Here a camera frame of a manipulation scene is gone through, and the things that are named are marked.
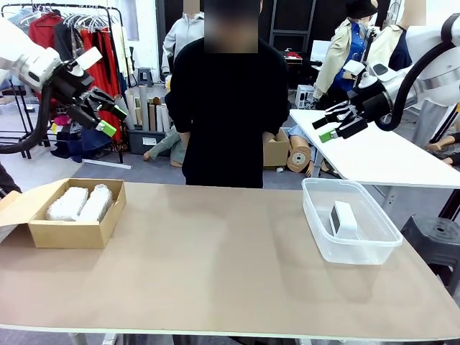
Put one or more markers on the white monitor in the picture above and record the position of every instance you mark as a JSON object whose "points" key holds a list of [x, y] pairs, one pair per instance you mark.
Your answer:
{"points": [[320, 50]]}

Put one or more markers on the black hanging garment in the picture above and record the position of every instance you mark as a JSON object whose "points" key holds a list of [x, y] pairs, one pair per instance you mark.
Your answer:
{"points": [[63, 37]]}

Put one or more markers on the clear plastic container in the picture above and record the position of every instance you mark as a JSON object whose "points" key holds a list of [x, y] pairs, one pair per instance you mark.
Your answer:
{"points": [[359, 251]]}

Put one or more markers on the black bucket hat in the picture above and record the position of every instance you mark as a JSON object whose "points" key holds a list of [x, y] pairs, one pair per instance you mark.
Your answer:
{"points": [[361, 7]]}

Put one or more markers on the short red garment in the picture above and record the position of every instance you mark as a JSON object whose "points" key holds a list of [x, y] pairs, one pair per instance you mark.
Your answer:
{"points": [[41, 32]]}

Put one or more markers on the mannequin parts in teal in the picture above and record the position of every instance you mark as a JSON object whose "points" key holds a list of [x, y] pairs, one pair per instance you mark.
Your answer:
{"points": [[161, 145]]}

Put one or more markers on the unwrapped white alarm clock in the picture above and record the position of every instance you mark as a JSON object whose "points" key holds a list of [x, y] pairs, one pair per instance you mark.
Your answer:
{"points": [[346, 219]]}

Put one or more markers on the long red garment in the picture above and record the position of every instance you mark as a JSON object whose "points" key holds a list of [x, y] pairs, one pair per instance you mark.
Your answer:
{"points": [[106, 68]]}

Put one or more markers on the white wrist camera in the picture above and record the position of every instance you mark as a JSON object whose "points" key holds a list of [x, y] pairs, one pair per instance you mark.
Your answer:
{"points": [[88, 59], [354, 66]]}

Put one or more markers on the small grey stool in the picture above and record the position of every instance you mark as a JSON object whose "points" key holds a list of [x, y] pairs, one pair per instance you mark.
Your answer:
{"points": [[144, 76]]}

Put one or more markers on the white cardboard tube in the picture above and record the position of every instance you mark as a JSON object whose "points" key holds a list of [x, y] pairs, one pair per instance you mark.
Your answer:
{"points": [[159, 118]]}

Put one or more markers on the white computer case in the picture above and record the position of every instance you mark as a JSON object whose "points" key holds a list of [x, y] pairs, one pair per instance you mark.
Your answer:
{"points": [[305, 95]]}

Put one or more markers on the cream cardboard tube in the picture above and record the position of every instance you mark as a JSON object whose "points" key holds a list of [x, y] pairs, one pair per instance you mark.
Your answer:
{"points": [[130, 106]]}

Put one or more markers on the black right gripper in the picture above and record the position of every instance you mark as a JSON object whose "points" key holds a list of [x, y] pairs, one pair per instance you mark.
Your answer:
{"points": [[372, 100]]}

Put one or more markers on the person in grey hoodie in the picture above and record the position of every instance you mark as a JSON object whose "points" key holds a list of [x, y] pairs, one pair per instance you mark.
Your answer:
{"points": [[176, 36]]}

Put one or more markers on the grey storage bin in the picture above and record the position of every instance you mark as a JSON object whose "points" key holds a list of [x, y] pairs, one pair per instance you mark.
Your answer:
{"points": [[138, 145]]}

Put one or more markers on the brown cardboard tube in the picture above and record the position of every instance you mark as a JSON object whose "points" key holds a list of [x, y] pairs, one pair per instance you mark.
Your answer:
{"points": [[152, 116]]}

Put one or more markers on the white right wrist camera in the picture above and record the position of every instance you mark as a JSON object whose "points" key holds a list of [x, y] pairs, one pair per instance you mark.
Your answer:
{"points": [[354, 66]]}

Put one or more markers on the mannequin in beige coat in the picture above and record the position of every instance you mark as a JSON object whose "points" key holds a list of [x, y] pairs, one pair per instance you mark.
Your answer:
{"points": [[334, 54]]}

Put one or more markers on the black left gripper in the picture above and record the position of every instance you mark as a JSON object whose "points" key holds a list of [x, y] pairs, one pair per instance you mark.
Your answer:
{"points": [[68, 84]]}

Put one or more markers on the open brown cardboard box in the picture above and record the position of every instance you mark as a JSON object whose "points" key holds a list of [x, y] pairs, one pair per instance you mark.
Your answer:
{"points": [[72, 230]]}

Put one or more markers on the bystander's dark sleeve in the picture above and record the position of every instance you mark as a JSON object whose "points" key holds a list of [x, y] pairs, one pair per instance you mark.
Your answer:
{"points": [[7, 179]]}

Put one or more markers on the small brown cardboard box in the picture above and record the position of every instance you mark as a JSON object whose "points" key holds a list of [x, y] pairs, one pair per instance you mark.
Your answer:
{"points": [[278, 151]]}

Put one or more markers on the bubble-wrapped white clock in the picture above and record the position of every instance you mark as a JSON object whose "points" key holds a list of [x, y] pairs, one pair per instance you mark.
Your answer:
{"points": [[95, 203], [66, 205]]}

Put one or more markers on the brown paper roll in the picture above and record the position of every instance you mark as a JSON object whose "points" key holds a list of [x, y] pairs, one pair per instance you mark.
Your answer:
{"points": [[298, 158]]}

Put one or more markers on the navy cloth pile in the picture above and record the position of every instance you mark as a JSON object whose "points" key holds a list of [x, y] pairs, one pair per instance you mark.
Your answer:
{"points": [[82, 147]]}

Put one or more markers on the person's right forearm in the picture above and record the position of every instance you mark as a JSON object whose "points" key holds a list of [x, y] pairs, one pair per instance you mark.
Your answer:
{"points": [[184, 137]]}

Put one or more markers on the tall grey cardboard tube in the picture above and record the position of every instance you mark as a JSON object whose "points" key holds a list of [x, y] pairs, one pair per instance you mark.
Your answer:
{"points": [[144, 104]]}

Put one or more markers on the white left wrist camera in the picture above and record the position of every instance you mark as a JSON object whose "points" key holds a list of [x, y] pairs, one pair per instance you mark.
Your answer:
{"points": [[88, 59]]}

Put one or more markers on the black plastic stool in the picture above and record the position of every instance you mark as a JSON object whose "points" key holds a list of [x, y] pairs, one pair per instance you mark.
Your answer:
{"points": [[435, 240]]}

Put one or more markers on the person in black sweater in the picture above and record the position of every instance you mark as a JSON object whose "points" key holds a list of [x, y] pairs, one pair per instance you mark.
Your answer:
{"points": [[223, 108]]}

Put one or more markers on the white table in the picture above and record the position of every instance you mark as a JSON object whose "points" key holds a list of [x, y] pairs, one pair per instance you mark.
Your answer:
{"points": [[377, 161]]}

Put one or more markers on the leaning grey cardboard tube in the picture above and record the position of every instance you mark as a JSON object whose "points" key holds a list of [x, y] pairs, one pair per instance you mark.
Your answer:
{"points": [[124, 116]]}

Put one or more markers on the white floor rail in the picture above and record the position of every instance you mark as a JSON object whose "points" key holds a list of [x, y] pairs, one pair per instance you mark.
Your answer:
{"points": [[106, 163]]}

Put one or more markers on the grey hanging cloth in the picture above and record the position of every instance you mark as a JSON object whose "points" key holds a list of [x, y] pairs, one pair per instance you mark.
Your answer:
{"points": [[429, 120]]}

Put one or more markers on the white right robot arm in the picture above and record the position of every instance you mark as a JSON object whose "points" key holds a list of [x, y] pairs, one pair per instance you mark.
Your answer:
{"points": [[424, 43]]}

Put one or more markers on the person's left forearm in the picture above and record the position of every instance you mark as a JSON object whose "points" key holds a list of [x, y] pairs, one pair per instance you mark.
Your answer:
{"points": [[270, 134]]}

